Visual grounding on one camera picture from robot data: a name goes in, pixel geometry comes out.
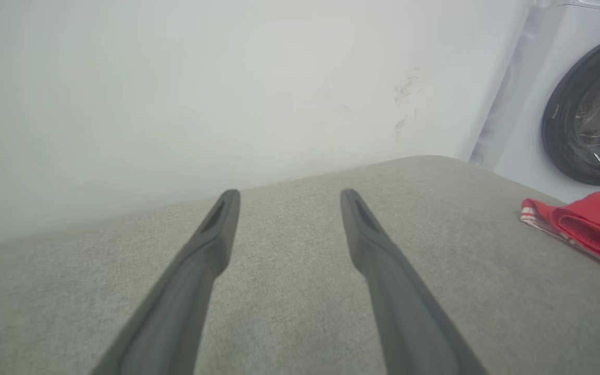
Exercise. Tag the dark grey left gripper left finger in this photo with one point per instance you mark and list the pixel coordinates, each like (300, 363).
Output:
(180, 307)

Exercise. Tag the beige fabric ottoman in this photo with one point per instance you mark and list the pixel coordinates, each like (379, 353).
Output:
(300, 291)

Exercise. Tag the white washing machine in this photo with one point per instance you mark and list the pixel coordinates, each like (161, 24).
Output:
(529, 130)

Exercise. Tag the dark round washing machine door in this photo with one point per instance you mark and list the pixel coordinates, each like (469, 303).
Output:
(591, 114)

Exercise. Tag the red and white shirt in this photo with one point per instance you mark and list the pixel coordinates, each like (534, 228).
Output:
(597, 229)

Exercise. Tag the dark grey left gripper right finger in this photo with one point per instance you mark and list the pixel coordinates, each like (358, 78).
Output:
(404, 307)

